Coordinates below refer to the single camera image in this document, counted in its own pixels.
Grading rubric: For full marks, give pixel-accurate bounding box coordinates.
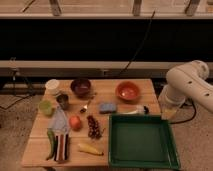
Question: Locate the blue sponge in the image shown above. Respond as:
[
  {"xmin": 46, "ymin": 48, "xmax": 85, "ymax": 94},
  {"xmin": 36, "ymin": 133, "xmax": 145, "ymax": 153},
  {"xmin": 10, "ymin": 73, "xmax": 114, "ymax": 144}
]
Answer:
[{"xmin": 99, "ymin": 103, "xmax": 117, "ymax": 114}]

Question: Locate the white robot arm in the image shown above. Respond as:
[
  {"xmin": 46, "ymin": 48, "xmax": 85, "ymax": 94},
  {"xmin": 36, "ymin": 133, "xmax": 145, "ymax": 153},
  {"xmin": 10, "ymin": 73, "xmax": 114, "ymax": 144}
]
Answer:
[{"xmin": 158, "ymin": 60, "xmax": 213, "ymax": 120}]

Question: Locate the orange bowl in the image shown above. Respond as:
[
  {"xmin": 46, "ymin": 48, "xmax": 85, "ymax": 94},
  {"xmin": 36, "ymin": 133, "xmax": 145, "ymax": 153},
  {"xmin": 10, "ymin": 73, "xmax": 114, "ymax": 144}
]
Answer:
[{"xmin": 115, "ymin": 81, "xmax": 140, "ymax": 101}]

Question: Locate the purple bowl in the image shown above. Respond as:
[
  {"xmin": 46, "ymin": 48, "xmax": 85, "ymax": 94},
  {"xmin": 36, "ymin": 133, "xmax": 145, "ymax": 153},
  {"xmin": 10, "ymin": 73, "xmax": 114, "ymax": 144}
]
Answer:
[{"xmin": 70, "ymin": 78, "xmax": 91, "ymax": 97}]

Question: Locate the small spoon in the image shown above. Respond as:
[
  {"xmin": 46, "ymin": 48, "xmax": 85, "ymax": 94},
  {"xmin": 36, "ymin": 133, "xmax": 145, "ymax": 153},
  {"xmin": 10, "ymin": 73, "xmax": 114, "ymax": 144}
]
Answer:
[{"xmin": 80, "ymin": 99, "xmax": 92, "ymax": 113}]

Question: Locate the dark grape bunch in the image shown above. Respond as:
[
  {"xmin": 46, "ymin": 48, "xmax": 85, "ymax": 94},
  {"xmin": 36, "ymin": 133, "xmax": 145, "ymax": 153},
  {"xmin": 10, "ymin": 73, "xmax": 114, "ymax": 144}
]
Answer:
[{"xmin": 87, "ymin": 115, "xmax": 102, "ymax": 139}]

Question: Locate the white dish brush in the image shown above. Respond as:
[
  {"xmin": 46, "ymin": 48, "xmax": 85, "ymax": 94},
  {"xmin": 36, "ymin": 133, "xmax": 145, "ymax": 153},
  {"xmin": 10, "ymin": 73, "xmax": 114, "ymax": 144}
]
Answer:
[{"xmin": 130, "ymin": 105, "xmax": 149, "ymax": 114}]

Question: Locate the dark metal cup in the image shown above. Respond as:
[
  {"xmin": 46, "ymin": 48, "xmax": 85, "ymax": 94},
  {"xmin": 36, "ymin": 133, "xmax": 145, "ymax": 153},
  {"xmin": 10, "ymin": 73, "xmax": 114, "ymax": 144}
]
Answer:
[{"xmin": 56, "ymin": 94, "xmax": 69, "ymax": 110}]

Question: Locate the red apple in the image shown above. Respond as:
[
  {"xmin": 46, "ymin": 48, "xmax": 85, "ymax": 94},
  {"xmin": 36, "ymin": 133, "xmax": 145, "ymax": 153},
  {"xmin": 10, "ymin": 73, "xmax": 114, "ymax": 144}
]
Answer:
[{"xmin": 69, "ymin": 115, "xmax": 82, "ymax": 131}]

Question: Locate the white cup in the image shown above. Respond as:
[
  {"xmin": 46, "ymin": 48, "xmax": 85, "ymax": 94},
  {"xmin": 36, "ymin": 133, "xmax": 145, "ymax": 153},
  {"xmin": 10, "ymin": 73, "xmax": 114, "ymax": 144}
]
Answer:
[{"xmin": 45, "ymin": 79, "xmax": 60, "ymax": 95}]

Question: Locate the wooden table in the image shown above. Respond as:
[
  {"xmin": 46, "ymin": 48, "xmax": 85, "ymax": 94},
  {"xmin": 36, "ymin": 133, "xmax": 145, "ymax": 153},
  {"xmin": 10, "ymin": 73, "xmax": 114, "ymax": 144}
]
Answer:
[{"xmin": 21, "ymin": 79, "xmax": 160, "ymax": 167}]

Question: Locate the green plastic tray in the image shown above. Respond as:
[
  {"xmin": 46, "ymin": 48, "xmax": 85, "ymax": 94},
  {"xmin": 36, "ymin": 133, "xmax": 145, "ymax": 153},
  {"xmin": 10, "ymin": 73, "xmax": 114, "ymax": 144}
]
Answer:
[{"xmin": 108, "ymin": 115, "xmax": 181, "ymax": 170}]

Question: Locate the light blue cloth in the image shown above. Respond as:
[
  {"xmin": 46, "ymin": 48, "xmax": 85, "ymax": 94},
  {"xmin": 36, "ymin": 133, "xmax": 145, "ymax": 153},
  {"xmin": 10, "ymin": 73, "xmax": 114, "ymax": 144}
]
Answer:
[{"xmin": 48, "ymin": 106, "xmax": 70, "ymax": 134}]

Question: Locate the green cup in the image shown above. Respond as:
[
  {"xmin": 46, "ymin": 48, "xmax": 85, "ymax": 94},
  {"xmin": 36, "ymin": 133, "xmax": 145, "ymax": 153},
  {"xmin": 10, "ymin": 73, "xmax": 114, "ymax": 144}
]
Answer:
[{"xmin": 38, "ymin": 100, "xmax": 53, "ymax": 117}]

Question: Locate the yellow corn cob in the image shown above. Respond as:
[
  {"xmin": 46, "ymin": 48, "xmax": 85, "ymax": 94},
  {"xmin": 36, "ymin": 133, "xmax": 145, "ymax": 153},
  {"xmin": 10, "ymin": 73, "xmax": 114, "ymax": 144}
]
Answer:
[{"xmin": 78, "ymin": 143, "xmax": 103, "ymax": 156}]

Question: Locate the green pepper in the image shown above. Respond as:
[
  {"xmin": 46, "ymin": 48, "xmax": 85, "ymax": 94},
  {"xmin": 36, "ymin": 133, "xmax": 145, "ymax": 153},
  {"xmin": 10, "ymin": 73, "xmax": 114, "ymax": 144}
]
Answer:
[{"xmin": 46, "ymin": 129, "xmax": 55, "ymax": 160}]

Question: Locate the black cable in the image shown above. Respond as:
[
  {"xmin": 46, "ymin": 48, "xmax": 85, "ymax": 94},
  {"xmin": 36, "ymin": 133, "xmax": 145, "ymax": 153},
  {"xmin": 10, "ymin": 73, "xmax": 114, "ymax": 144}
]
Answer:
[{"xmin": 117, "ymin": 9, "xmax": 157, "ymax": 77}]

